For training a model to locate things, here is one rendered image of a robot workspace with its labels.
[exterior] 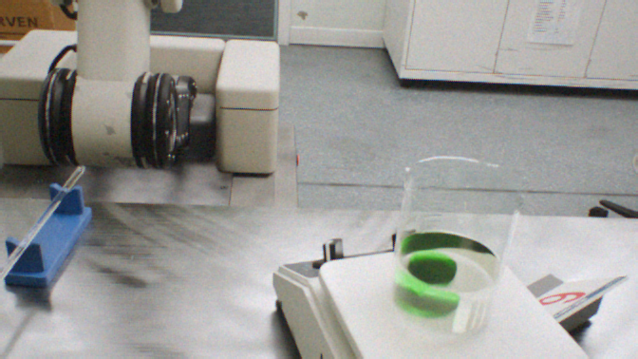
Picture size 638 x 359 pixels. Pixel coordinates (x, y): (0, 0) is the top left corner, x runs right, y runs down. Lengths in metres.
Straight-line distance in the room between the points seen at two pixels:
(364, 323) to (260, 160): 1.06
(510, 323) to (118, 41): 0.90
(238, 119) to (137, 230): 0.80
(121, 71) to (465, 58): 2.02
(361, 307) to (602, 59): 2.84
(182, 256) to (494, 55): 2.52
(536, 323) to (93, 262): 0.34
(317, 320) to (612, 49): 2.84
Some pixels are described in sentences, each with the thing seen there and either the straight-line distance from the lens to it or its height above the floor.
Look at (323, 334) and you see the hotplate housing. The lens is 0.40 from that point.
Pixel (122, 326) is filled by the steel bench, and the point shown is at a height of 0.75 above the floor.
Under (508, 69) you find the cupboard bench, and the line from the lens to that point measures 3.03.
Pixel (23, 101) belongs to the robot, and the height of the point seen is 0.52.
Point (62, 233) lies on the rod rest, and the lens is 0.59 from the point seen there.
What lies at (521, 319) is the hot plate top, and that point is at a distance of 0.40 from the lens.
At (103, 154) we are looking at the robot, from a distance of 1.16.
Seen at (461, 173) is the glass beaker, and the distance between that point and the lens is 0.38.
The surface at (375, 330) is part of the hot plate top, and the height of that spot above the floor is 0.84.
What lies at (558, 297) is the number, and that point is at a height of 0.77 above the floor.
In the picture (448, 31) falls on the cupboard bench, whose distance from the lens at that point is 2.90.
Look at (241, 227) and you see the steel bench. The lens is 0.59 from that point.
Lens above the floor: 1.09
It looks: 30 degrees down
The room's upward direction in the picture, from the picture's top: 5 degrees clockwise
